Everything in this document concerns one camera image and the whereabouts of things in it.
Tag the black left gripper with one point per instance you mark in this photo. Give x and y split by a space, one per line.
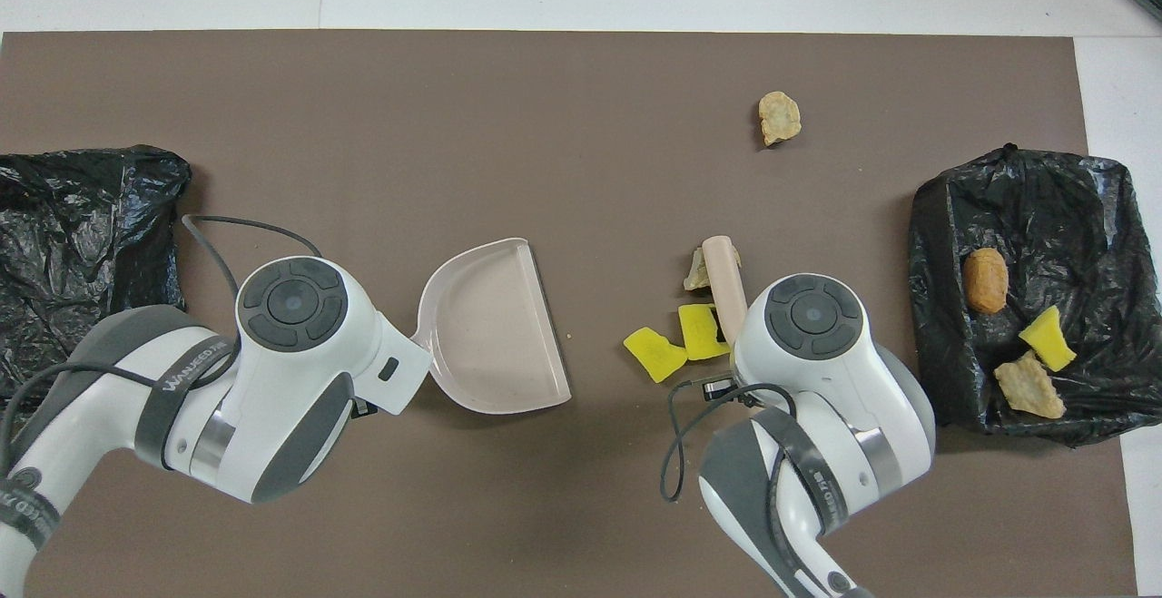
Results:
363 407

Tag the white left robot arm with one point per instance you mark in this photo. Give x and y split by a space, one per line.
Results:
290 371

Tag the yellow sponge piece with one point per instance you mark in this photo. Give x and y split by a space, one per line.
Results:
699 330
654 355

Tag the black bag lined trash bin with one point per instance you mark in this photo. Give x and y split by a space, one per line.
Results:
953 353
82 217

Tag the beige plastic dustpan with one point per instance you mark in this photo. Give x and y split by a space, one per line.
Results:
495 335

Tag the brown bread roll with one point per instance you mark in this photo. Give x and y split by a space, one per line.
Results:
986 280

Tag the yellow sponge with green backing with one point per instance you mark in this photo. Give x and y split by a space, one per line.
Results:
1048 339

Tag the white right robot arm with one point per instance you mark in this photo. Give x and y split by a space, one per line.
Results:
844 371

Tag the rounded tan foam chunk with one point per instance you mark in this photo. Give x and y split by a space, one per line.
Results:
779 117

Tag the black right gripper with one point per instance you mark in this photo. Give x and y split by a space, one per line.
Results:
720 388

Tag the brown table mat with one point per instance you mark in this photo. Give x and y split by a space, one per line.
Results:
454 126

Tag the pale beige foam chunk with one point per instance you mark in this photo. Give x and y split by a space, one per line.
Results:
695 276

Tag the large beige foam chunk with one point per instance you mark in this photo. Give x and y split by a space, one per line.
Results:
1030 387

